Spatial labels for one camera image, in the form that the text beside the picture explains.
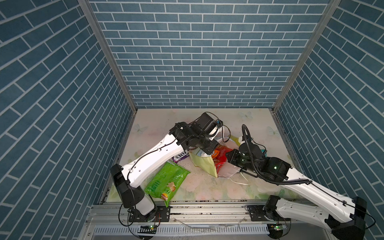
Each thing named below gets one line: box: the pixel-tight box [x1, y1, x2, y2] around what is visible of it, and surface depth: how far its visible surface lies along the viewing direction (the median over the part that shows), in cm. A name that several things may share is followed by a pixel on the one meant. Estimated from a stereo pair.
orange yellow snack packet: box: [211, 149, 220, 159], surface depth 84 cm
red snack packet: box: [213, 145, 234, 174], surface depth 83 cm
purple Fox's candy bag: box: [171, 150, 190, 164], surface depth 95 cm
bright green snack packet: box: [144, 160, 191, 208], surface depth 82 cm
